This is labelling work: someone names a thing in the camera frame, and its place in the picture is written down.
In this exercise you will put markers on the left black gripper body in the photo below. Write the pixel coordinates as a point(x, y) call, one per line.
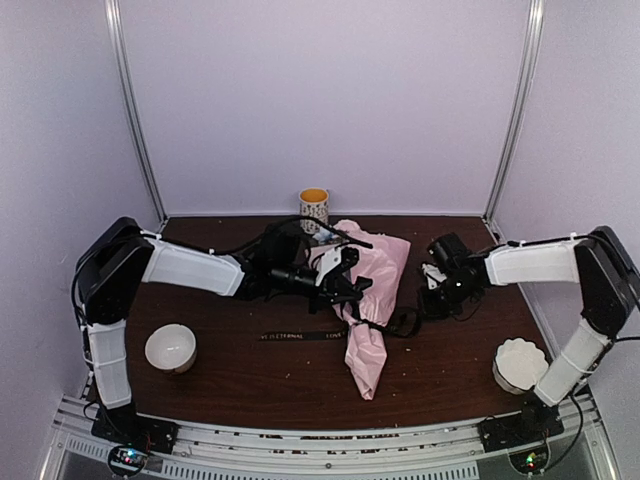
point(325, 293)

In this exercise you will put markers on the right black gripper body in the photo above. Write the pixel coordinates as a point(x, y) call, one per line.
point(449, 300)

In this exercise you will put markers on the black lettered ribbon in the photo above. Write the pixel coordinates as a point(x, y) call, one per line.
point(377, 311)

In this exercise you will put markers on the purple pink wrapping paper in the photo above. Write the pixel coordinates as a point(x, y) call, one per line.
point(384, 264)

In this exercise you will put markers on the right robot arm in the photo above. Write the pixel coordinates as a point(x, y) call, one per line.
point(581, 289)

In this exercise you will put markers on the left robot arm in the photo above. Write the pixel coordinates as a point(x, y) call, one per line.
point(129, 283)

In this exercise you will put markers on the patterned mug orange inside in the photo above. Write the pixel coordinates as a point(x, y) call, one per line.
point(314, 206)

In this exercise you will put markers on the white scalloped bowl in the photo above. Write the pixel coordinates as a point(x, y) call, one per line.
point(518, 365)

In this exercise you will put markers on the white round bowl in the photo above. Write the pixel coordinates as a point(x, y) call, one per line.
point(171, 349)

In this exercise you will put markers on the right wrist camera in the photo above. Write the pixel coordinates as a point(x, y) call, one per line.
point(433, 276)

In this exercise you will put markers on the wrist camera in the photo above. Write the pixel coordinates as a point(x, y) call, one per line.
point(433, 276)
point(339, 259)

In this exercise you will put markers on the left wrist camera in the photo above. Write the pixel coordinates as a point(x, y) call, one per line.
point(339, 259)

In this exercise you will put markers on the front aluminium rail base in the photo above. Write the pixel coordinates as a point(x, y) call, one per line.
point(452, 450)

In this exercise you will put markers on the right aluminium frame post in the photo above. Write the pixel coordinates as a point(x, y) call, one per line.
point(529, 60)

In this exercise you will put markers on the aluminium frame post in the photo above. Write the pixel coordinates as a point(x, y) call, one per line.
point(117, 37)
point(529, 60)

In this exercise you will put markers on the left aluminium frame post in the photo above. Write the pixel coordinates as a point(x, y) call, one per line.
point(117, 37)

